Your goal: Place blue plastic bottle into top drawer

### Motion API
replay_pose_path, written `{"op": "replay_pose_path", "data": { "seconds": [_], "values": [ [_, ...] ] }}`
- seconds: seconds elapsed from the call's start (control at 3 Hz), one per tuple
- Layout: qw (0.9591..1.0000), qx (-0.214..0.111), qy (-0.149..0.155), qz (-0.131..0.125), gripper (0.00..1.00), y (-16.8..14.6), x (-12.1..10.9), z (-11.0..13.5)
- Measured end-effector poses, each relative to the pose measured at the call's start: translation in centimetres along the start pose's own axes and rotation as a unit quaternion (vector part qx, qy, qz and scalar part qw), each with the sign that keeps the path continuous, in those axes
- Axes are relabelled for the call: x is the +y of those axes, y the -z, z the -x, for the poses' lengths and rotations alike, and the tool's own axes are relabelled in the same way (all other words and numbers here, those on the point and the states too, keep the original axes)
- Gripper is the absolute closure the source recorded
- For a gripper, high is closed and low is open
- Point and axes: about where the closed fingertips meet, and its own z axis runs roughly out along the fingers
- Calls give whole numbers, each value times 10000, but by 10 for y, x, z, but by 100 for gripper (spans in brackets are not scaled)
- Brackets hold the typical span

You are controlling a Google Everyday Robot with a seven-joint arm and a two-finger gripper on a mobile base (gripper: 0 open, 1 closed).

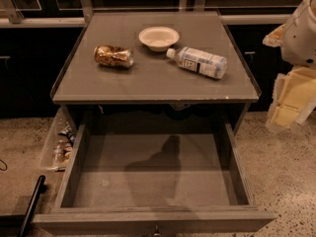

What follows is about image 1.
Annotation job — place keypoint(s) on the black bar handle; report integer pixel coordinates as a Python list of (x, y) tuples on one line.
[(39, 189)]

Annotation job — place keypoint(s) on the crushed gold soda can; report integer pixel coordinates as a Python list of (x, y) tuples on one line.
[(114, 56)]

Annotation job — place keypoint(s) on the white paper bowl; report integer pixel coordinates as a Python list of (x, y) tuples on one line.
[(158, 39)]

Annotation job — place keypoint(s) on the grey cabinet with top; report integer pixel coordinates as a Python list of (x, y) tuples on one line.
[(153, 79)]

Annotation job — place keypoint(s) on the blue plastic water bottle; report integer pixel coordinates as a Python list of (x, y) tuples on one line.
[(198, 61)]

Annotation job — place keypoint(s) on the open grey top drawer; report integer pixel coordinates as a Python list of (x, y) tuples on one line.
[(144, 174)]

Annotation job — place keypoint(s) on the clear plastic bin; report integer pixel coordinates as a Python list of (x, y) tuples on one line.
[(46, 159)]

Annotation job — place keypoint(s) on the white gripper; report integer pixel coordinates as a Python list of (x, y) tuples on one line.
[(300, 39)]

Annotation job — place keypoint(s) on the metal railing frame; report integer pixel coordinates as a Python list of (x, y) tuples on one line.
[(78, 13)]

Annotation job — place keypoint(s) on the small bottles in bin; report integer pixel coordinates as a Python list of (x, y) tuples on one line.
[(63, 149)]

